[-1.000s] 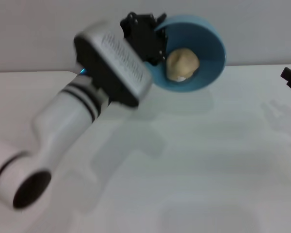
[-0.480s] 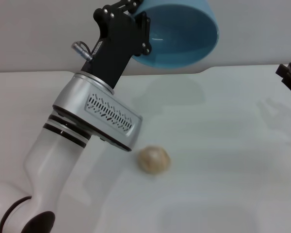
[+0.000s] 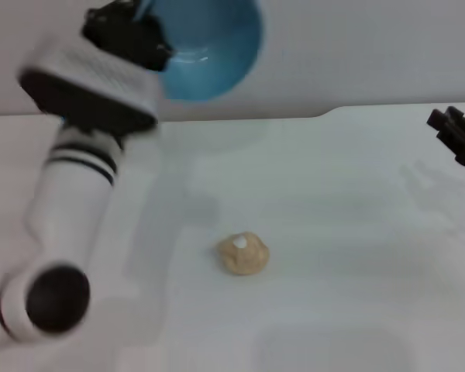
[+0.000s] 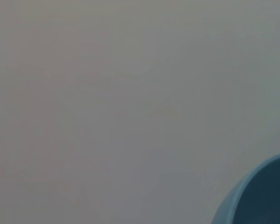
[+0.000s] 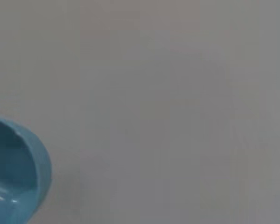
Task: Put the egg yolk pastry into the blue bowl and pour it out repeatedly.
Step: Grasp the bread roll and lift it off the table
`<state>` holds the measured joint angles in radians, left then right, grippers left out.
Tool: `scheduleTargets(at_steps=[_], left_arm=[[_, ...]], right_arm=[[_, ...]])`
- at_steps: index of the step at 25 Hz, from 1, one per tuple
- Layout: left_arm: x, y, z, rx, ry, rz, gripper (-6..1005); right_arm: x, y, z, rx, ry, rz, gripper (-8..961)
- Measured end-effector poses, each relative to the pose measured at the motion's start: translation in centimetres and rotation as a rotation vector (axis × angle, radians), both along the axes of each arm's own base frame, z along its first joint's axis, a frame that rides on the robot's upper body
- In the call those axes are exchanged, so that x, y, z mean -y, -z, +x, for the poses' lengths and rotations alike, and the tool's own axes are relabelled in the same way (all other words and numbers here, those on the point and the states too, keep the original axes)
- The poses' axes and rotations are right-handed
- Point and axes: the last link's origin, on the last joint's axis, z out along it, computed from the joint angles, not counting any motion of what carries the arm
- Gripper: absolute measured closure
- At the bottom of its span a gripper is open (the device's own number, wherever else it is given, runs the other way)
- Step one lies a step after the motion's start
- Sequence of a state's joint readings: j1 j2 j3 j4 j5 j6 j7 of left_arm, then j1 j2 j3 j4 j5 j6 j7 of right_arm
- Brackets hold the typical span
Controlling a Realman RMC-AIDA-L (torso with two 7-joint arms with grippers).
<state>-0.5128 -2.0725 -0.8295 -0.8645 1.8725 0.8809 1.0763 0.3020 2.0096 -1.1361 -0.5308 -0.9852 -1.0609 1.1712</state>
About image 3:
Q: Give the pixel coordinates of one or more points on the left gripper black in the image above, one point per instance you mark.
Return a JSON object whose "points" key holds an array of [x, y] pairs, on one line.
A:
{"points": [[120, 31]]}

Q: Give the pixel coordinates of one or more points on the blue bowl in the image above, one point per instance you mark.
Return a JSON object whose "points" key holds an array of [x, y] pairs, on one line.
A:
{"points": [[213, 50]]}

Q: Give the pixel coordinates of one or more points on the beige egg yolk pastry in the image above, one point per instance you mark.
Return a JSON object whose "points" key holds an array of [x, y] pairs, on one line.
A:
{"points": [[244, 255]]}

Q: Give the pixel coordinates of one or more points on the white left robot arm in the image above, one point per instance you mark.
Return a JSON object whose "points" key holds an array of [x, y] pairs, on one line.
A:
{"points": [[73, 201]]}

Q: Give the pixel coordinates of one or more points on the left wrist camera black silver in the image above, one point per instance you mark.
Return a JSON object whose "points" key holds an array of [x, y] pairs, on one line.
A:
{"points": [[93, 85]]}

